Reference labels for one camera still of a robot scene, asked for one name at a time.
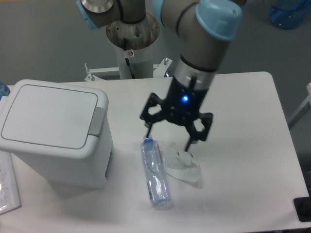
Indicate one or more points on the white frame leg right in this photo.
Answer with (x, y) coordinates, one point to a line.
(301, 110)

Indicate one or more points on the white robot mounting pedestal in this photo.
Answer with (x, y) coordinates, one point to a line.
(133, 45)

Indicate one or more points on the crumpled white plastic wrapper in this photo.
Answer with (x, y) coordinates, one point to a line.
(181, 164)

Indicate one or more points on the black device at table edge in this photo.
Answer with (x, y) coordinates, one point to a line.
(303, 208)

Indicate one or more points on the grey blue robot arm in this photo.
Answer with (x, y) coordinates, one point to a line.
(205, 26)

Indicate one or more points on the blue water jug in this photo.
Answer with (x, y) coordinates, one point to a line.
(288, 14)

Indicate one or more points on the white push-lid trash can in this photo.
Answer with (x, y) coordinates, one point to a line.
(60, 130)

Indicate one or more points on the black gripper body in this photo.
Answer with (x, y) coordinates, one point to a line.
(182, 104)

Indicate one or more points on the crushed clear plastic bottle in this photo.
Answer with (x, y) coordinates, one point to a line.
(156, 179)

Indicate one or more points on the blue bottle top left edge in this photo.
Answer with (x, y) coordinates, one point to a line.
(4, 90)

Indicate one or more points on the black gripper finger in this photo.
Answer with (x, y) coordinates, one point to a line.
(198, 129)
(151, 119)

